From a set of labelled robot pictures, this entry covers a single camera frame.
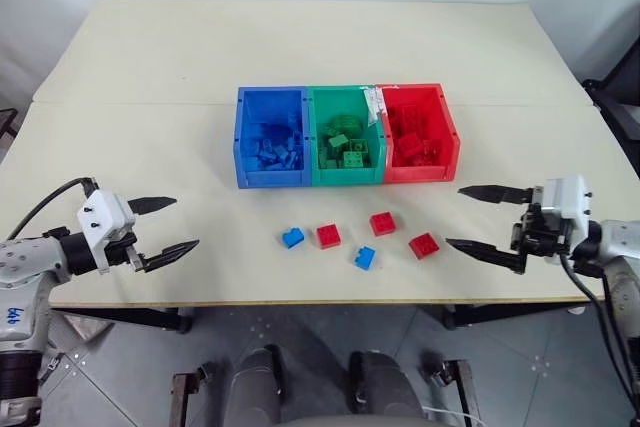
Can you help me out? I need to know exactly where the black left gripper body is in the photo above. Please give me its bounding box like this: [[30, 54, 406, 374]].
[[105, 230, 147, 271]]

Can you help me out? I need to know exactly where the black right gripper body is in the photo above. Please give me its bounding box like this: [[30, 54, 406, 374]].
[[509, 201, 572, 262]]

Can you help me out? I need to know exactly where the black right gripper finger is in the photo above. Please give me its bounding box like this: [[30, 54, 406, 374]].
[[458, 184, 535, 207], [444, 237, 530, 277]]

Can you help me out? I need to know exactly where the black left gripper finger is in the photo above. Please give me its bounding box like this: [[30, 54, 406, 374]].
[[140, 239, 201, 274], [126, 195, 178, 216]]

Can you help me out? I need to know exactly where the red toy brick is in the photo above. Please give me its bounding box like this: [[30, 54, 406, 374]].
[[315, 223, 344, 251], [369, 212, 397, 237], [407, 232, 441, 261], [395, 131, 427, 158], [413, 140, 444, 168]]

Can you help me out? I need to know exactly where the brown cardboard piece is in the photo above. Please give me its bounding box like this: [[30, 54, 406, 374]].
[[63, 312, 114, 344]]

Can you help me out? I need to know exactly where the red plastic bin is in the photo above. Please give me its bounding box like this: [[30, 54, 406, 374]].
[[374, 81, 460, 184]]

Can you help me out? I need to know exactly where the blue plastic bin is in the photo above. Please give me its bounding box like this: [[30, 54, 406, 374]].
[[232, 85, 315, 191]]

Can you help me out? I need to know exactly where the green plastic bin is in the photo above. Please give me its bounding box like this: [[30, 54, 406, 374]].
[[304, 84, 390, 188]]

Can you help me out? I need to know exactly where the dark rounded shape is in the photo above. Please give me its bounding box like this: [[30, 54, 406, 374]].
[[347, 349, 427, 423], [230, 344, 289, 427]]

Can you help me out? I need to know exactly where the green domed toy brick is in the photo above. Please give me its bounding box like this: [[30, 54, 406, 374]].
[[321, 113, 365, 137]]

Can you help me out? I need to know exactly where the dark stool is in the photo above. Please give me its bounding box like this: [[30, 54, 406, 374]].
[[0, 107, 18, 139]]

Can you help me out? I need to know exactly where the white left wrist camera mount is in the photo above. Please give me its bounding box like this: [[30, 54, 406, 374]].
[[76, 189, 137, 276]]

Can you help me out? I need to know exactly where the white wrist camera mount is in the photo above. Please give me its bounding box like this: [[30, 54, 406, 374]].
[[541, 175, 595, 266], [76, 189, 137, 276]]

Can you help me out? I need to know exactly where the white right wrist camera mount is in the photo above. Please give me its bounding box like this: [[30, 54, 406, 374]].
[[541, 175, 595, 266]]

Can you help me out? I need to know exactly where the black table frame bar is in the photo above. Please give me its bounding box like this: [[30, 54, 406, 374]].
[[49, 305, 195, 335], [418, 302, 590, 332]]

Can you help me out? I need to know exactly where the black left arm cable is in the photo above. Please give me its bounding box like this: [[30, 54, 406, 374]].
[[4, 177, 97, 241]]

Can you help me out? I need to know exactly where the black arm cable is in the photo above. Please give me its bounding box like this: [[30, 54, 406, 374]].
[[4, 177, 97, 241], [558, 251, 640, 401]]

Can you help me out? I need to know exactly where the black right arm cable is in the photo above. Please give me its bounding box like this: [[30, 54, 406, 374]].
[[558, 251, 640, 401]]

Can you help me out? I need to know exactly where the rusty metal stand frame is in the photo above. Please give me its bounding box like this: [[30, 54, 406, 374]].
[[171, 360, 219, 427], [422, 351, 484, 427]]

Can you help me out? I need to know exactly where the white thin cable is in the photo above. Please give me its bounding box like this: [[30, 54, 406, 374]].
[[422, 405, 484, 423]]

